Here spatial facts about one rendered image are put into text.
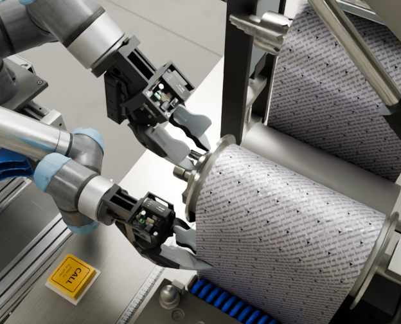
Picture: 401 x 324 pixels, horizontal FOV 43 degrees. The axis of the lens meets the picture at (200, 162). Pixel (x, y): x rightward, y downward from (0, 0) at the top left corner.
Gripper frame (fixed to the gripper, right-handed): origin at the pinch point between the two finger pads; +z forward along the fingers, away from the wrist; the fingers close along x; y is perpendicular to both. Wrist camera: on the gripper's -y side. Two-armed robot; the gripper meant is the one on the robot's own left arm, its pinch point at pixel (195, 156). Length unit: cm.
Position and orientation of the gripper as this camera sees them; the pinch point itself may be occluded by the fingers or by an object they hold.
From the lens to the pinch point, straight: 77.9
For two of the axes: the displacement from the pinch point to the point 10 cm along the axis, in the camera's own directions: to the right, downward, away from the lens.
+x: 5.1, -7.0, 4.9
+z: 6.6, 6.9, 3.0
